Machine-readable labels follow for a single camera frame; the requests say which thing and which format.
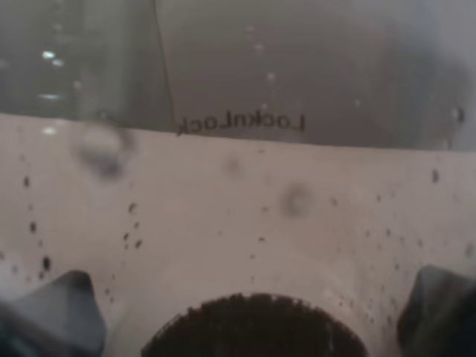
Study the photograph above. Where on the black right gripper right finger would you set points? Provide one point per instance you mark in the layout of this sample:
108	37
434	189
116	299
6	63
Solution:
439	316

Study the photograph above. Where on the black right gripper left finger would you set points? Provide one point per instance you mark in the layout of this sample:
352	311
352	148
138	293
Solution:
60	318

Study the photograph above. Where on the brown translucent plastic bottle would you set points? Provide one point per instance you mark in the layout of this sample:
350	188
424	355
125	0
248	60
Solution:
238	178

